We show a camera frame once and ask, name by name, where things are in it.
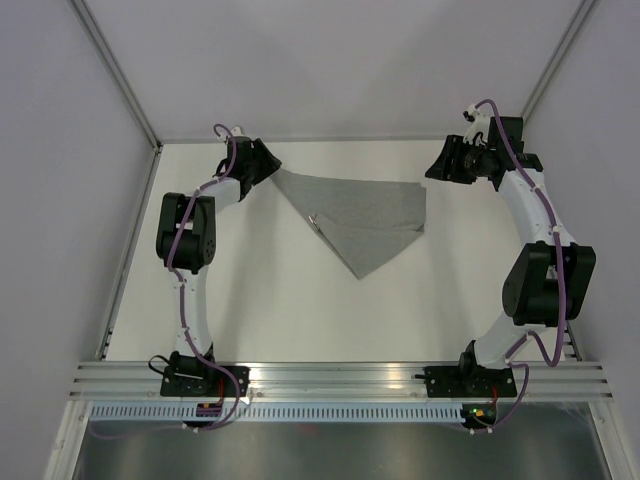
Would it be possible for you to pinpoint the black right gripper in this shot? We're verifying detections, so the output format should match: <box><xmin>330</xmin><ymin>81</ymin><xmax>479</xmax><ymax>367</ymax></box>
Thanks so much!
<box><xmin>425</xmin><ymin>134</ymin><xmax>495</xmax><ymax>185</ymax></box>

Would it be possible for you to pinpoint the grey cloth napkin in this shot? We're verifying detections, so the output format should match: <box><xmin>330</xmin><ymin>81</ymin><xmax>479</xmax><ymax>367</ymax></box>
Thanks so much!
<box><xmin>272</xmin><ymin>170</ymin><xmax>426</xmax><ymax>280</ymax></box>

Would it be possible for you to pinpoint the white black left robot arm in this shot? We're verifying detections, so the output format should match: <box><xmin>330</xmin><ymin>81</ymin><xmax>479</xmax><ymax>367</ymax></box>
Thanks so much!
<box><xmin>156</xmin><ymin>136</ymin><xmax>282</xmax><ymax>396</ymax></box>

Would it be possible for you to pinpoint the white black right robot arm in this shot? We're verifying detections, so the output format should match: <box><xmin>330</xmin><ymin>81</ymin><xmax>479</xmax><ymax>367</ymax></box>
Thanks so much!
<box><xmin>425</xmin><ymin>108</ymin><xmax>596</xmax><ymax>395</ymax></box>

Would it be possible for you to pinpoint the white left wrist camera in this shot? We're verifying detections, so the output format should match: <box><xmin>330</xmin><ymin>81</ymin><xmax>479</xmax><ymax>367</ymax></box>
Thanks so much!
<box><xmin>224</xmin><ymin>125</ymin><xmax>246</xmax><ymax>142</ymax></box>

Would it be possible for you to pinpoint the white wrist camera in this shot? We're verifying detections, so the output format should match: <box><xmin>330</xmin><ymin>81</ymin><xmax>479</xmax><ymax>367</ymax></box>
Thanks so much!
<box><xmin>463</xmin><ymin>104</ymin><xmax>490</xmax><ymax>146</ymax></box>
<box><xmin>224</xmin><ymin>125</ymin><xmax>246</xmax><ymax>142</ymax></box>

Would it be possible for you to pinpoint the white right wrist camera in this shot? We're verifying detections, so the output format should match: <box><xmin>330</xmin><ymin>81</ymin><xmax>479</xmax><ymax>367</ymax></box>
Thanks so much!
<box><xmin>463</xmin><ymin>104</ymin><xmax>490</xmax><ymax>146</ymax></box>

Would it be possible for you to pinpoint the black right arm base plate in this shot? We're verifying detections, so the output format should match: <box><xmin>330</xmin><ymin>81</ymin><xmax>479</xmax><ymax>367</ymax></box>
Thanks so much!
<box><xmin>417</xmin><ymin>366</ymin><xmax>518</xmax><ymax>399</ymax></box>

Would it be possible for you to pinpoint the aluminium frame rail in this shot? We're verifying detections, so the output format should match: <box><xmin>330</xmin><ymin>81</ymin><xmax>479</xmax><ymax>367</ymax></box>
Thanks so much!
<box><xmin>68</xmin><ymin>361</ymin><xmax>613</xmax><ymax>402</ymax></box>

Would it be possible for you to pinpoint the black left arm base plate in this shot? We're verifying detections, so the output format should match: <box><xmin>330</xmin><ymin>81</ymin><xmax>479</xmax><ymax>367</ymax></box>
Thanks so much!
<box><xmin>160</xmin><ymin>365</ymin><xmax>250</xmax><ymax>398</ymax></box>

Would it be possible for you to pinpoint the white slotted cable duct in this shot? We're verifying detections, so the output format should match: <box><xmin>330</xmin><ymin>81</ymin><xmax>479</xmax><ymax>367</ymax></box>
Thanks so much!
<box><xmin>90</xmin><ymin>401</ymin><xmax>465</xmax><ymax>424</ymax></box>

